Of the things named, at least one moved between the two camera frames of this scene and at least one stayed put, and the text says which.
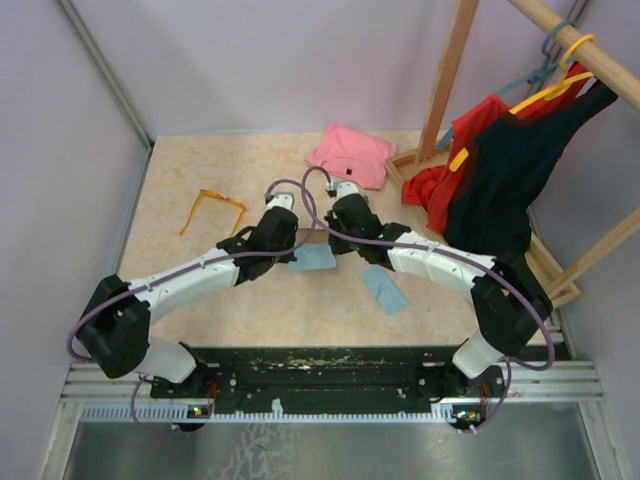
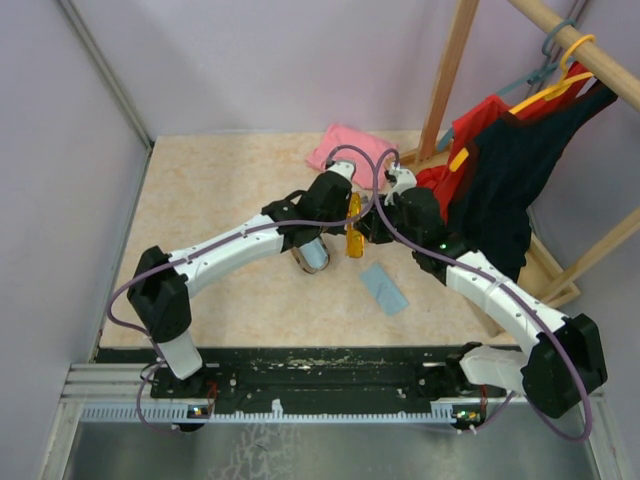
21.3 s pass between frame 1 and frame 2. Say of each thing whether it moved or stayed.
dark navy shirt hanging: stayed
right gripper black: moved
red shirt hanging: stayed
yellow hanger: stayed
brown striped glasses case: moved
